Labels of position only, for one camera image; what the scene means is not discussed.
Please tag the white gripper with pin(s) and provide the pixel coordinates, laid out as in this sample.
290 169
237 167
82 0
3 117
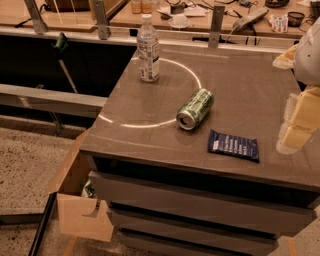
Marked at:
309 58

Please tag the clear plastic water bottle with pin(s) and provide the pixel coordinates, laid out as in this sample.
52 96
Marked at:
148 50

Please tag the white printed mug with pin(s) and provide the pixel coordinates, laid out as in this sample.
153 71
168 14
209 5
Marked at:
279 24

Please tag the black mesh cup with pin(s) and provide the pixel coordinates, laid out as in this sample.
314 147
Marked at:
295 18

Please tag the dark blue snack packet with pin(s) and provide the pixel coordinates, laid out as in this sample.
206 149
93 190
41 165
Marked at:
234 146

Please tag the grey power strip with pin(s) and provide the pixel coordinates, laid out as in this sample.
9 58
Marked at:
251 17

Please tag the green soda can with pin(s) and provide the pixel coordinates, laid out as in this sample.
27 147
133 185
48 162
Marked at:
194 110

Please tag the white bowl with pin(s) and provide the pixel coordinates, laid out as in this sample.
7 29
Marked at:
179 22

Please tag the grey drawer cabinet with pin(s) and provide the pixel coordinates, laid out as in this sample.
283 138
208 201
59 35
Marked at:
167 193

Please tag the orange jar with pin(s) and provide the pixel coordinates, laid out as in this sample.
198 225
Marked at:
136 6

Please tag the open cardboard box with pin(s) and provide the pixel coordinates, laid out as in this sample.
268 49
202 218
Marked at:
78 215

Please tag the metal railing frame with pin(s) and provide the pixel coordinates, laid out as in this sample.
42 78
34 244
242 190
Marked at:
114 21

